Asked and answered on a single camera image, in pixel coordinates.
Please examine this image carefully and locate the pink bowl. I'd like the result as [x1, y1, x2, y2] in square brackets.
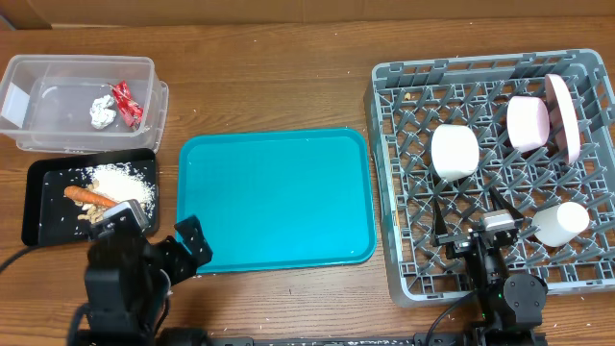
[506, 96, 550, 153]

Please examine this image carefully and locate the grey dishwasher rack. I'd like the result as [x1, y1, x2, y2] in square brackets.
[365, 49, 614, 308]

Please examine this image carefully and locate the orange carrot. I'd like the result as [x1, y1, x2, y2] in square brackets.
[64, 185, 117, 208]

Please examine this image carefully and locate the black tray bin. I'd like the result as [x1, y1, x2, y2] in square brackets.
[21, 148, 160, 246]

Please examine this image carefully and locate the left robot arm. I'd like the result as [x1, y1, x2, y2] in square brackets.
[66, 209, 212, 346]

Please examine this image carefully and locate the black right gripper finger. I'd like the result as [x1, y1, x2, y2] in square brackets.
[488, 186, 524, 226]
[430, 197, 450, 246]

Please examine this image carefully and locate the white cup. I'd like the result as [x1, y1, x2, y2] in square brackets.
[531, 202, 590, 247]

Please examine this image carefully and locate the foil ball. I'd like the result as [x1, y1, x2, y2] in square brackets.
[89, 95, 116, 130]

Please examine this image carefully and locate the teal serving tray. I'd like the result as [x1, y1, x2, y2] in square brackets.
[176, 128, 377, 274]

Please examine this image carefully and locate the white green bowl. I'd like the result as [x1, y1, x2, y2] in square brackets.
[430, 124, 480, 182]

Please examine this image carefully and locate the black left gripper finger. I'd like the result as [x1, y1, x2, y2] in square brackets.
[174, 215, 213, 267]
[88, 207, 144, 240]

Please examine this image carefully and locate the clear plastic bin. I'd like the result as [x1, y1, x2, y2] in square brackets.
[1, 55, 169, 153]

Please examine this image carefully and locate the white dinner plate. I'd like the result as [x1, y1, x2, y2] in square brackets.
[545, 74, 580, 164]

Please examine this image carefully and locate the rice pile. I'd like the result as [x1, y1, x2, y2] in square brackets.
[85, 163, 155, 213]

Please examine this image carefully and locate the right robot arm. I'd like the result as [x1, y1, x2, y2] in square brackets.
[413, 187, 548, 346]

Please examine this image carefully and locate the red snack wrapper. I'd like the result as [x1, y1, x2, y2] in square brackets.
[111, 81, 144, 131]

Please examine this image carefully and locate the peanut shells pile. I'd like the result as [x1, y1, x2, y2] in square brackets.
[72, 180, 117, 224]

